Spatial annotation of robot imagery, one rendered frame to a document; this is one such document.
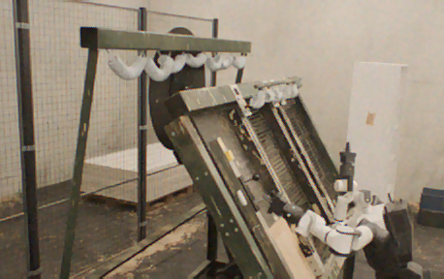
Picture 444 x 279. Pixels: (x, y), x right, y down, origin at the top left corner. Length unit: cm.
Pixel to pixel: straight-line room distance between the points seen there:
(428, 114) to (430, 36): 111
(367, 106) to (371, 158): 67
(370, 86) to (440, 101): 159
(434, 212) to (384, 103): 160
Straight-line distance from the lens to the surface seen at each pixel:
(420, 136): 808
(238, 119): 296
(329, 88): 832
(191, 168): 243
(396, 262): 279
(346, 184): 307
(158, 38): 309
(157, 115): 325
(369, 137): 677
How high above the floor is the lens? 215
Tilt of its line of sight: 14 degrees down
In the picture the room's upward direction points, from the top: 4 degrees clockwise
